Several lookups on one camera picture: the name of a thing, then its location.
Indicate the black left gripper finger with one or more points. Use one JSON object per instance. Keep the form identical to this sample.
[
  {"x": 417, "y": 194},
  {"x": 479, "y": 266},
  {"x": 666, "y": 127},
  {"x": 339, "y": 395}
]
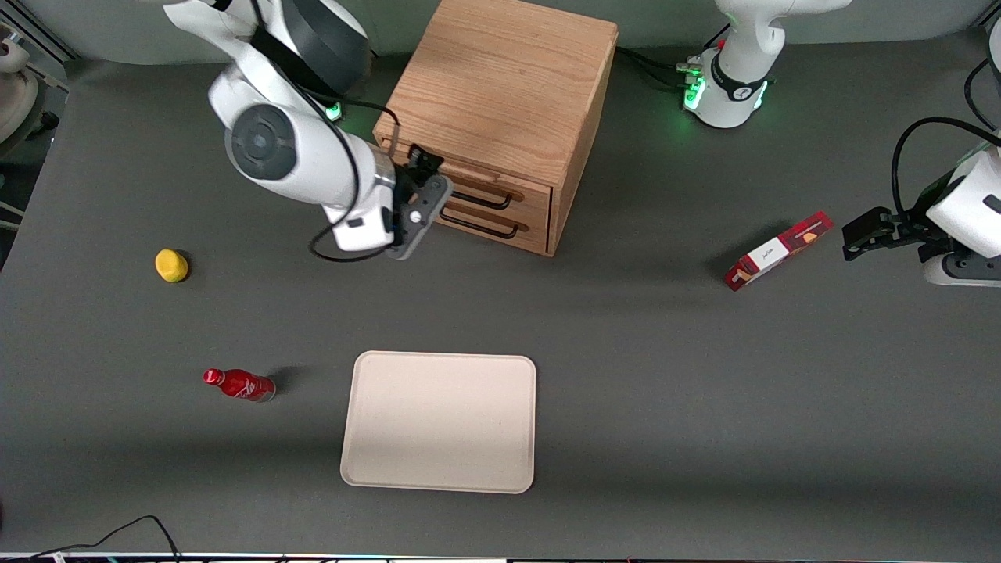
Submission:
[
  {"x": 880, "y": 219},
  {"x": 864, "y": 237}
]

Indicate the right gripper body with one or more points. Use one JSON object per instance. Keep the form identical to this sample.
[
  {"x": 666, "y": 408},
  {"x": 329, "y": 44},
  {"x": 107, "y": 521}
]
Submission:
[{"x": 407, "y": 185}]

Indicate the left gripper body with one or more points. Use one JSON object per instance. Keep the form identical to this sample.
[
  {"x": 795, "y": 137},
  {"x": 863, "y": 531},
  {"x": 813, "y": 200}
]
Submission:
[{"x": 909, "y": 230}]

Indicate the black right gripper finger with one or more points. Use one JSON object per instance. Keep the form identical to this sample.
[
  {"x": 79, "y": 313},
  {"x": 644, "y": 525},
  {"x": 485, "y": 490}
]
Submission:
[
  {"x": 426, "y": 156},
  {"x": 421, "y": 176}
]

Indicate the wooden drawer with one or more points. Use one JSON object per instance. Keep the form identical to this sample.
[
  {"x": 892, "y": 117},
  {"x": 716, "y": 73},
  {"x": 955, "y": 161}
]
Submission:
[
  {"x": 485, "y": 184},
  {"x": 533, "y": 236}
]

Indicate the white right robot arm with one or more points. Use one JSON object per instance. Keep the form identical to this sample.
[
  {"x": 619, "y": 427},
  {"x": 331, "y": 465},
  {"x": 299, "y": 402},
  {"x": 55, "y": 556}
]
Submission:
[{"x": 313, "y": 156}]

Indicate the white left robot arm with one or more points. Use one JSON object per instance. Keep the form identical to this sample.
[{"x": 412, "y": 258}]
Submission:
[{"x": 743, "y": 47}]

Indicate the wooden drawer cabinet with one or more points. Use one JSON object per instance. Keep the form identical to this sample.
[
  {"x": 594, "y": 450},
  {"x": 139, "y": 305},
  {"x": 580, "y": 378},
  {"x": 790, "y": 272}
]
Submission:
[{"x": 500, "y": 78}]

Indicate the red and white carton box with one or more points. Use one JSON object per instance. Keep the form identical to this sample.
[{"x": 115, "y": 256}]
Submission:
[{"x": 774, "y": 252}]

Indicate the yellow lemon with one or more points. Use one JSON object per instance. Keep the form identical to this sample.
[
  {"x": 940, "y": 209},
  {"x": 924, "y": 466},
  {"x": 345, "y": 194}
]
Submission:
[{"x": 171, "y": 265}]

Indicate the red bottle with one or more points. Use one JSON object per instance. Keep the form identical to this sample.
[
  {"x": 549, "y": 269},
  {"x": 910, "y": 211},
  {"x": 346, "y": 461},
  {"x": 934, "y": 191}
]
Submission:
[{"x": 238, "y": 385}]

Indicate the beige rectangular tray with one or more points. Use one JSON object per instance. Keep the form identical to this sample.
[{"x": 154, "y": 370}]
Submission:
[{"x": 438, "y": 422}]

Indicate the beige round stand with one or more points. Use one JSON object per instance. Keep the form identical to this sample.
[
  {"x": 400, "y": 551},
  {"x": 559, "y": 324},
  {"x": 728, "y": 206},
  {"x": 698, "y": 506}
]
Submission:
[{"x": 16, "y": 94}]

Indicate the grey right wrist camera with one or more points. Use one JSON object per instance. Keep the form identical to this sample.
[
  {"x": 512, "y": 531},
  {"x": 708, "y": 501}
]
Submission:
[{"x": 426, "y": 207}]

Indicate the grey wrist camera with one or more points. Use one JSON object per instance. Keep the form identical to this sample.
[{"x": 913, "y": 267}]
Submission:
[
  {"x": 962, "y": 272},
  {"x": 426, "y": 207}
]

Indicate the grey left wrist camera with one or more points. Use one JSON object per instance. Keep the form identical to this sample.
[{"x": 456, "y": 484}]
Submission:
[{"x": 962, "y": 272}]

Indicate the grey metal frame rail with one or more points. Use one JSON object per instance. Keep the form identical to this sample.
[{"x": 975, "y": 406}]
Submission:
[{"x": 47, "y": 35}]

